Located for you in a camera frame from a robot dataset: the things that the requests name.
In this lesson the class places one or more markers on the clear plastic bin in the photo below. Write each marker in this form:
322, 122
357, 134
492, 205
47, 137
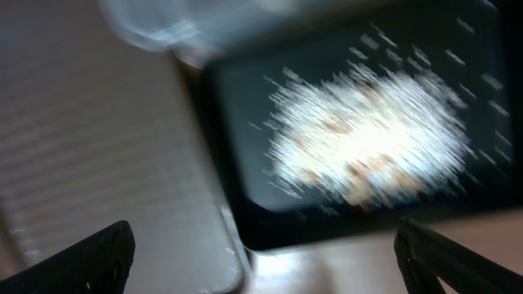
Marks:
197, 30

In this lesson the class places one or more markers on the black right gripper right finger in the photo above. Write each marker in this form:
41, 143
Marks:
427, 259

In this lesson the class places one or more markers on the dark brown serving tray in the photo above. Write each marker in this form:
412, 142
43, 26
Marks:
95, 131

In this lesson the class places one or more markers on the pile of cooked rice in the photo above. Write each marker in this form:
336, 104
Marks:
419, 109

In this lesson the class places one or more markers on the black waste tray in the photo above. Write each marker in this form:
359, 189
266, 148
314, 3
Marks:
233, 103

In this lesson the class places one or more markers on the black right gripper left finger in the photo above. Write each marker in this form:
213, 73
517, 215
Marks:
100, 263

